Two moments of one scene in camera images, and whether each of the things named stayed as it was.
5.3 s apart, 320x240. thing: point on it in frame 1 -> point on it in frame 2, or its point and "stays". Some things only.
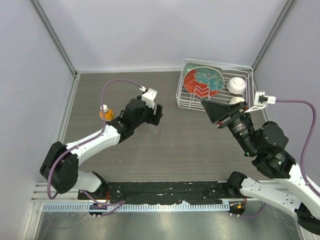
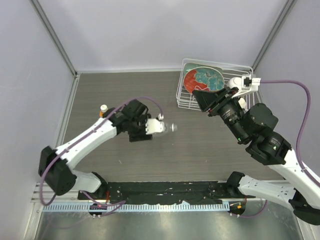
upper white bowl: (236, 85) stays
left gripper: (154, 119) -> (142, 135)
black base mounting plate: (159, 193) stays
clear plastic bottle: (153, 130) -> (170, 127)
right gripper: (221, 112) -> (213, 100)
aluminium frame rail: (40, 195) stays
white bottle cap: (105, 108) stays
